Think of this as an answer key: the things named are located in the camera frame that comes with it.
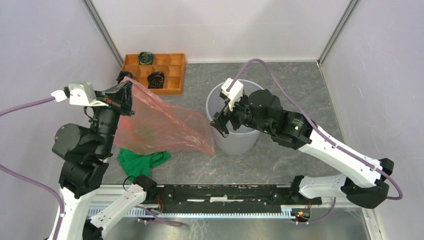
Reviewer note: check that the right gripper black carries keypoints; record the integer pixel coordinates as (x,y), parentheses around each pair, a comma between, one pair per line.
(220,119)

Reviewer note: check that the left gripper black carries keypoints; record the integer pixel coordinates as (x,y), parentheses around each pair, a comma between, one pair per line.
(119,97)

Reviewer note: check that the grey plastic trash bin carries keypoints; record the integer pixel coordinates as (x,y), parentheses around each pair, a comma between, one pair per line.
(237,141)

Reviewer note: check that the red plastic trash bag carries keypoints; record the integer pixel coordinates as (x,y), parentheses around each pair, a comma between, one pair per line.
(158,126)

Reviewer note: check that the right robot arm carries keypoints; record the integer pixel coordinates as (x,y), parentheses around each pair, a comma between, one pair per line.
(361,180)

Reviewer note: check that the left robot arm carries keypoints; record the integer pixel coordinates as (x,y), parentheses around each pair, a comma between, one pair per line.
(85,151)

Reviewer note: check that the black rolled item left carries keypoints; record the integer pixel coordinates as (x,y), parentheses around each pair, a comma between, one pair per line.
(124,74)

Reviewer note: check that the black rolled item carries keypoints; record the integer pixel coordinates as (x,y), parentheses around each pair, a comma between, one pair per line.
(124,74)
(145,58)
(156,80)

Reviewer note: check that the black rolled item middle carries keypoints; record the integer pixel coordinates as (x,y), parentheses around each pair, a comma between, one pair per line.
(156,80)

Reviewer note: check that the black rolled item top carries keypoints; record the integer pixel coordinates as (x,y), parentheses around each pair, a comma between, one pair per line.
(145,58)

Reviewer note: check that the green cloth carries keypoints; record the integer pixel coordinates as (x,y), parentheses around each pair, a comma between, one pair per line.
(134,164)

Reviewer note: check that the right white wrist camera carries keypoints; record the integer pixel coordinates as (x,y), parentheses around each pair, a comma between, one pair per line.
(231,91)

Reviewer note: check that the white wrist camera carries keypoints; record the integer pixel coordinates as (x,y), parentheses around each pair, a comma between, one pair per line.
(79,94)
(231,91)

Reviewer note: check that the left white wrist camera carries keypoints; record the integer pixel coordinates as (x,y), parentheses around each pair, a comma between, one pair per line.
(79,94)

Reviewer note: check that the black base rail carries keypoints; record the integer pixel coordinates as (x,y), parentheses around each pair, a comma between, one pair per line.
(225,198)

